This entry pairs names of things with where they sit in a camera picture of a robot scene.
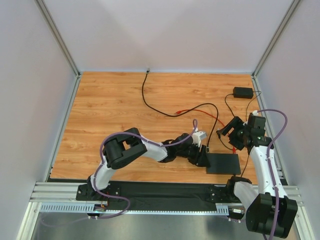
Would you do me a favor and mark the black network switch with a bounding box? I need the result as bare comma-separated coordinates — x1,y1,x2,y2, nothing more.
206,153,241,175

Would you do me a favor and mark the black braided cable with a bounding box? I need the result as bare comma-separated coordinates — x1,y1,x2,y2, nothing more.
141,67,220,152

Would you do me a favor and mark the aluminium front rail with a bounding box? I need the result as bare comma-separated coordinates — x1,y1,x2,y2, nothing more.
30,182,84,202

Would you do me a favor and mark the thin black adapter output cable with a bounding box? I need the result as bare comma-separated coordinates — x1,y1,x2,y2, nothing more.
224,93,238,118

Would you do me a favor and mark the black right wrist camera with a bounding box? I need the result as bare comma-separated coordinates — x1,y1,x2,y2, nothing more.
247,113,266,136

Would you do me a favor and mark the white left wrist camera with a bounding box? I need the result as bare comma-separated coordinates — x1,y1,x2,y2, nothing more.
191,131,207,147

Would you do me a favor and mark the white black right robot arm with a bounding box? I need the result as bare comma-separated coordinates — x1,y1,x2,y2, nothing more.
218,114,298,240

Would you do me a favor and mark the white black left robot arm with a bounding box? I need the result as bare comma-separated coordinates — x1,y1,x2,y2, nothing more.
87,127,210,200

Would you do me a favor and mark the slotted grey cable duct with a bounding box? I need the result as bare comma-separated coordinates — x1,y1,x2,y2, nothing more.
39,202,229,216

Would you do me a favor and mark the red ethernet cable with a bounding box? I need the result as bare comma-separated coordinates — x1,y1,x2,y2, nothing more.
174,109,238,153

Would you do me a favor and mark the black power adapter brick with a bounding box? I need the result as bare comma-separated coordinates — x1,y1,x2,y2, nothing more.
232,86,254,99

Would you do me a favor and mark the black base mat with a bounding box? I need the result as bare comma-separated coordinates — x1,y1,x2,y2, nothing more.
47,177,253,211

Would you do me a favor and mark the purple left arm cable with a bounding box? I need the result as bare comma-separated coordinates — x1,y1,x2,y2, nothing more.
39,118,200,227

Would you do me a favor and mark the left aluminium frame post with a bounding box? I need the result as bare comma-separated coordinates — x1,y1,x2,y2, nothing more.
34,0,81,77

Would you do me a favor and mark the aluminium frame post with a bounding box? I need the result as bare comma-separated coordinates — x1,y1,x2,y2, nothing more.
34,0,81,77
251,0,302,80

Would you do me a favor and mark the right aluminium frame post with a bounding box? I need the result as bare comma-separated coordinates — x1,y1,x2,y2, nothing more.
251,0,302,80

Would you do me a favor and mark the black power cord with plug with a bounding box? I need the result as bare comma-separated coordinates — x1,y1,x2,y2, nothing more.
216,90,263,177

